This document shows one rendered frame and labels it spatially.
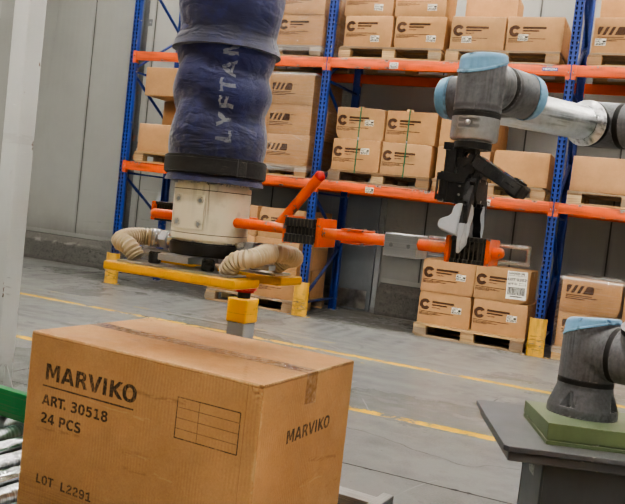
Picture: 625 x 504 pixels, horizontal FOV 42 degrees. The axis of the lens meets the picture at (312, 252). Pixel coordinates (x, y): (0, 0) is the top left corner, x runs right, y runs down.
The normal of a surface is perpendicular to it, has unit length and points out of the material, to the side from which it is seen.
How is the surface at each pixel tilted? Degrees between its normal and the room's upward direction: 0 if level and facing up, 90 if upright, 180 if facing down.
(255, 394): 90
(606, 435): 90
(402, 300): 89
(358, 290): 90
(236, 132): 75
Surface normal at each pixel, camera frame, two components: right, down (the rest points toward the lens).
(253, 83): 0.70, -0.26
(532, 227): -0.39, 0.00
